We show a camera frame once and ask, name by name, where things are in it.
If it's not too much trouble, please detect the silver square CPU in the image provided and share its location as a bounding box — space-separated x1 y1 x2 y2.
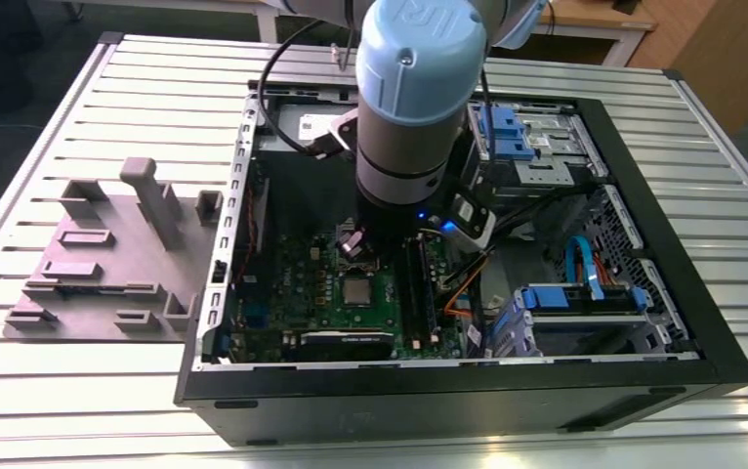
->
343 277 374 304

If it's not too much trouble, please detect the black RAM slot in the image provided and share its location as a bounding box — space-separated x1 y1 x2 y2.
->
395 236 418 346

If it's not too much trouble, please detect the grey power supply unit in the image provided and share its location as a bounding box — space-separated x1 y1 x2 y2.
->
257 102 359 234

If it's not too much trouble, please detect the green Dell motherboard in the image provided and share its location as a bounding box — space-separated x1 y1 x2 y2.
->
226 229 473 363

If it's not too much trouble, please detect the black graphics card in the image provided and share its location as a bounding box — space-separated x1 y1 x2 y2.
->
298 329 397 362

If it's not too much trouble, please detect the grey metal disk bay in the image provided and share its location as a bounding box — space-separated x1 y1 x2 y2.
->
463 103 610 209
483 285 698 359

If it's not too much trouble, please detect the blue plastic drive latch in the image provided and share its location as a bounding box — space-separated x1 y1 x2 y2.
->
477 106 539 161

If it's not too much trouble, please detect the hard disk in blue carrier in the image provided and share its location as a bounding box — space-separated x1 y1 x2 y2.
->
515 285 653 314

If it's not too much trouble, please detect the black open PC case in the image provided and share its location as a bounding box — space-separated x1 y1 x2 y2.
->
173 77 748 448

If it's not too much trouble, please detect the grey plastic parts rack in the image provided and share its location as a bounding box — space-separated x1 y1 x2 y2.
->
0 155 229 346

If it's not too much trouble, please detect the RAM stick with gold contacts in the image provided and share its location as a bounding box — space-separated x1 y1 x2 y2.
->
26 280 157 297

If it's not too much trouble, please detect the wooden cabinet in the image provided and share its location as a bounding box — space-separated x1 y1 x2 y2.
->
626 0 748 136

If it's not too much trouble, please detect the metal socket cover frame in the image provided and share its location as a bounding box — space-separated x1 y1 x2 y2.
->
335 222 381 276

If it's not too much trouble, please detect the small silver wrist camera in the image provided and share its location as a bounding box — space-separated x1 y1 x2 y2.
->
338 228 367 256

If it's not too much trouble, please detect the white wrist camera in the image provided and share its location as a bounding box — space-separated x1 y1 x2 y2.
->
429 192 497 253

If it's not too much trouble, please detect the orange wire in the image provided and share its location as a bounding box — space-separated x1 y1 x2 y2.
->
441 253 489 320

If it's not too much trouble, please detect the grey wrist bracket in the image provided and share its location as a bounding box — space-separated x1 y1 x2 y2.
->
326 109 361 148

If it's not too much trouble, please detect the black wire bundle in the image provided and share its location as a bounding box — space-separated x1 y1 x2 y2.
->
474 183 609 255

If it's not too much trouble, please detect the blue flat wire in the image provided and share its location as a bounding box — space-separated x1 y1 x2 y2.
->
565 234 607 302
482 312 513 359

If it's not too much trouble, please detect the black camera cable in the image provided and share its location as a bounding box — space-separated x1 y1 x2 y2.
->
254 19 327 158
477 65 495 162

